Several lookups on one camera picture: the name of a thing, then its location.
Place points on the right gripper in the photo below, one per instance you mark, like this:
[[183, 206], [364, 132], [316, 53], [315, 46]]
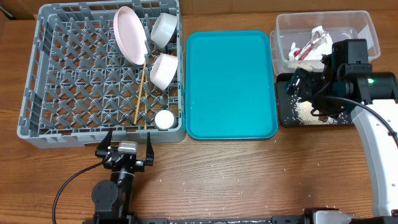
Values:
[[310, 86]]

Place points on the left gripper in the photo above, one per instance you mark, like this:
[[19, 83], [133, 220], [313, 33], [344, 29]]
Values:
[[103, 149]]

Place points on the white rice leftovers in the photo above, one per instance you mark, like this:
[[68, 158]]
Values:
[[301, 112]]

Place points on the brown food chunk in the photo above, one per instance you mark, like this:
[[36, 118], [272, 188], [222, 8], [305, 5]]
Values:
[[323, 118]]

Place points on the foil wrapper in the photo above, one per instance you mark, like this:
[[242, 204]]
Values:
[[313, 43]]

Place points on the white paper cup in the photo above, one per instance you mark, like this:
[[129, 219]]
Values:
[[164, 120]]

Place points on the wooden chopstick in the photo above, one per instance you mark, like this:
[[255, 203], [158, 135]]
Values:
[[140, 93], [145, 106]]

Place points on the pink bowl with rice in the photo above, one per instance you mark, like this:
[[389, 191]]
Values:
[[163, 70]]

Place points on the white round plate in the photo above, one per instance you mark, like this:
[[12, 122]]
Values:
[[130, 36]]

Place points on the grey bowl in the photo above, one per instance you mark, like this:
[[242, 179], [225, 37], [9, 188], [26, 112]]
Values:
[[163, 29]]

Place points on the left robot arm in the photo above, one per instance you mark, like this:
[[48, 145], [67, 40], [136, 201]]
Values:
[[112, 197]]

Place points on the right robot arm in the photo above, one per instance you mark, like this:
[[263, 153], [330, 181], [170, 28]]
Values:
[[349, 84]]

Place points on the black tray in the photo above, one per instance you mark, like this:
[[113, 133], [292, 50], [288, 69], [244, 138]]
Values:
[[285, 113]]

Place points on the clear plastic bin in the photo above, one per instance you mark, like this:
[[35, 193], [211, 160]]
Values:
[[293, 31]]

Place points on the teal serving tray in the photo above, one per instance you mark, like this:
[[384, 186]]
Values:
[[229, 89]]

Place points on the grey plastic dish rack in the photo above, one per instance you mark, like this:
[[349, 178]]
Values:
[[79, 85]]

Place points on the cardboard backdrop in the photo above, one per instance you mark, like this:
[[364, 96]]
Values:
[[27, 9]]

